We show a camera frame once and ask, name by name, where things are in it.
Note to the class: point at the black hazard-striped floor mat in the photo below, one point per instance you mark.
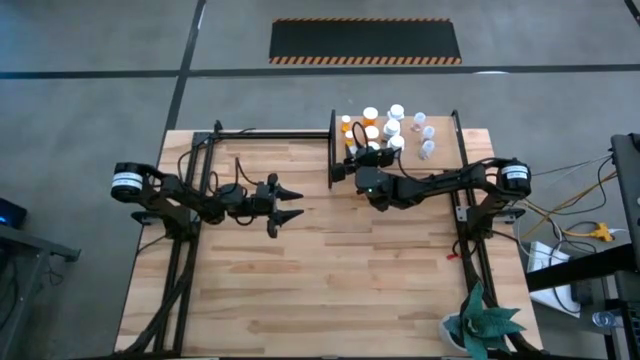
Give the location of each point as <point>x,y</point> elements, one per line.
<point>365,40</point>

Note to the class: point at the small red clamp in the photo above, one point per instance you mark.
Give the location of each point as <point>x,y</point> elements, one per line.
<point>452,256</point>

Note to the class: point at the black device blue light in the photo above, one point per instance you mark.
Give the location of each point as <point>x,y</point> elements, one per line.
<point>10,212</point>

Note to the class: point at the black desk beam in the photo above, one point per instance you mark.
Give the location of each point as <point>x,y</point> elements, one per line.
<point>575,270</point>

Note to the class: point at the wooden shelf black metal frame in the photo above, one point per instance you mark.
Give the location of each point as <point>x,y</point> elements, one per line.
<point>440,150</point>

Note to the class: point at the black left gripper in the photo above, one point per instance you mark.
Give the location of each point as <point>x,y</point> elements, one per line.
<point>262,200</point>

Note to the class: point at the black aluminium rig frame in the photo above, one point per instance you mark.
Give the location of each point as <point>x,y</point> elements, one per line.
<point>270,135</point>

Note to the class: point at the clear plastic water bottle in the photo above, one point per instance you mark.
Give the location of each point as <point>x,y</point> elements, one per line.
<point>604,318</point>

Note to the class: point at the green plant in white pot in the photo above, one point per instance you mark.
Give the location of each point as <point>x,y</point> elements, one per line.
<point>480,322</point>

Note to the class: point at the dark grey desk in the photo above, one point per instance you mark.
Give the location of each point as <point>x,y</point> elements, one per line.
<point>627,185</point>

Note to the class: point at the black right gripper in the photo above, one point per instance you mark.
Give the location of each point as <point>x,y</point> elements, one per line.
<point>372,159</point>

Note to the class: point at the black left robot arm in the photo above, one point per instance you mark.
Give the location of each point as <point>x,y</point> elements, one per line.
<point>170,192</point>

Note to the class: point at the grey side table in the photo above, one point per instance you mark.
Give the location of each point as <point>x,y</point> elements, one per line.
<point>30,245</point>

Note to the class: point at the white melatonin supplement bottle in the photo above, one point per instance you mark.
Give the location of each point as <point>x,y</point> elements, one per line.
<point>396,142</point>
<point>396,111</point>
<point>392,128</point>

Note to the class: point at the clear plastic bottle white cap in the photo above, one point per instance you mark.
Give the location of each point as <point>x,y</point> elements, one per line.
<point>428,133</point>
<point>426,149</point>
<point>419,120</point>

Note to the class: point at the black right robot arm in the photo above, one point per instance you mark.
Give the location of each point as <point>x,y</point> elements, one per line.
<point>440,182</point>

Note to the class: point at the white floor box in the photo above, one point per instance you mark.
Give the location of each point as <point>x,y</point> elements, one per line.
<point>547,260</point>

